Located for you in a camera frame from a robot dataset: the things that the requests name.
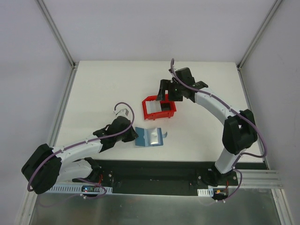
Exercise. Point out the black credit card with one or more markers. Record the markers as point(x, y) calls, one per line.
point(165, 106)

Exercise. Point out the white cards stack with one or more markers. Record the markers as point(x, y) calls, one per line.
point(153, 106)

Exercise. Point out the white cable duct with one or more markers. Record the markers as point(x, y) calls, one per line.
point(79, 189)
point(205, 192)

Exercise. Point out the left white cable duct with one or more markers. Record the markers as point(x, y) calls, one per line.
point(79, 189)

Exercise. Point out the blue card holder wallet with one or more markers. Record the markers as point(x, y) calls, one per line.
point(150, 137)

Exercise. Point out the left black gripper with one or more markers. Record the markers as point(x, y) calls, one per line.
point(129, 135)

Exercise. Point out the red plastic bin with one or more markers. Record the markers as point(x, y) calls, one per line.
point(161, 114)

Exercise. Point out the aluminium frame post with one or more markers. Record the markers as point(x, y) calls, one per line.
point(55, 31)
point(262, 28)

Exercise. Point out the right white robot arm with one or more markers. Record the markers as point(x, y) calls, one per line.
point(238, 133)

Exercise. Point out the right aluminium frame post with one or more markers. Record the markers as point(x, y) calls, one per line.
point(262, 28)

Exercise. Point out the aluminium rail profile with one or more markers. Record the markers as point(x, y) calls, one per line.
point(266, 179)

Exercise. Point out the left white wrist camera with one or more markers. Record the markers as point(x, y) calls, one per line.
point(123, 113)

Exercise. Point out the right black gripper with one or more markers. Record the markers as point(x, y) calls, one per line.
point(169, 86)

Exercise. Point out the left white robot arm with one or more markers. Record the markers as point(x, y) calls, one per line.
point(49, 165)

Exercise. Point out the right white cable duct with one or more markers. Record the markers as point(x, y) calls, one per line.
point(205, 192)

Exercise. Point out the left aluminium frame post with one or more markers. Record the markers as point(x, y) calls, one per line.
point(55, 31)

